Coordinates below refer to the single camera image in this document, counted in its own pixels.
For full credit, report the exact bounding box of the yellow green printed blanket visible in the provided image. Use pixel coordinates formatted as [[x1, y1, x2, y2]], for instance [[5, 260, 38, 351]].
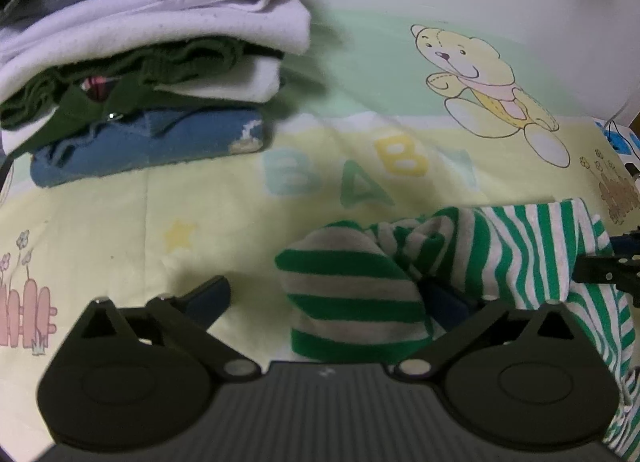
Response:
[[0, 7, 640, 438]]

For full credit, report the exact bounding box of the stack of folded clothes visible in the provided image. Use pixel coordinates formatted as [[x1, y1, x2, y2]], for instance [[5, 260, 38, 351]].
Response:
[[0, 0, 313, 189]]

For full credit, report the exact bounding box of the green white striped garment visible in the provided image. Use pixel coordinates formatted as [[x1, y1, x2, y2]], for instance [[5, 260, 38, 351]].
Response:
[[274, 197, 640, 460]]

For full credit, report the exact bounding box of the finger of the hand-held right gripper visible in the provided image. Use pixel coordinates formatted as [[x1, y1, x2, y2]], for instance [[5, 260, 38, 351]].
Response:
[[572, 231, 640, 307]]

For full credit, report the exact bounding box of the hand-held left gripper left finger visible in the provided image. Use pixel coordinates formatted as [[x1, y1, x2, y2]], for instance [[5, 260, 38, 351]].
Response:
[[80, 274, 261, 383]]

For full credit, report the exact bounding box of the white blue-printed object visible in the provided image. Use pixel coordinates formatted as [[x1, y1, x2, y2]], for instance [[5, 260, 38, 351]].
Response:
[[595, 117, 640, 178]]

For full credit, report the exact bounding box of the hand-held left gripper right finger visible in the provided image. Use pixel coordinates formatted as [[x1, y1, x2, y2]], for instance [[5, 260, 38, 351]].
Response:
[[385, 282, 588, 383]]

